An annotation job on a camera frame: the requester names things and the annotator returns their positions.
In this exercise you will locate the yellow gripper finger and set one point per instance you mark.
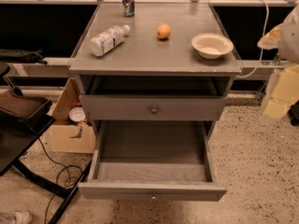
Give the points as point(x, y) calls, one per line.
point(270, 40)
point(282, 91)

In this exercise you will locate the orange fruit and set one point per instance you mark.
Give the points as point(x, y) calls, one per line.
point(163, 31)

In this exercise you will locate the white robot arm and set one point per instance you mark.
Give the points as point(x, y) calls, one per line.
point(288, 44)

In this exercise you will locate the grey drawer cabinet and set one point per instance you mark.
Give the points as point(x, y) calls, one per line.
point(144, 65)

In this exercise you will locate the open grey middle drawer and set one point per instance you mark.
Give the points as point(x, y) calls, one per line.
point(152, 160)

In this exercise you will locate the closed grey top drawer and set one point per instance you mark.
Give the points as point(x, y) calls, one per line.
point(137, 107)

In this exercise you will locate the blue silver drink can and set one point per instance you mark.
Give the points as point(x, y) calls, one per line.
point(128, 0)

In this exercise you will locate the clear plastic water bottle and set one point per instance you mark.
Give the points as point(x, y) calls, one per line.
point(103, 43)

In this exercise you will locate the small white bowl in box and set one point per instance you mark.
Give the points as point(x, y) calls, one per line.
point(77, 114)

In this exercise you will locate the cardboard box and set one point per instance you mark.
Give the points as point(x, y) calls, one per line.
point(65, 134)

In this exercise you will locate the black object on ledge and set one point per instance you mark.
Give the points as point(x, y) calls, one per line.
point(21, 56)

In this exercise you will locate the white shoe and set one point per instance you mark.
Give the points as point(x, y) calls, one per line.
point(16, 217)

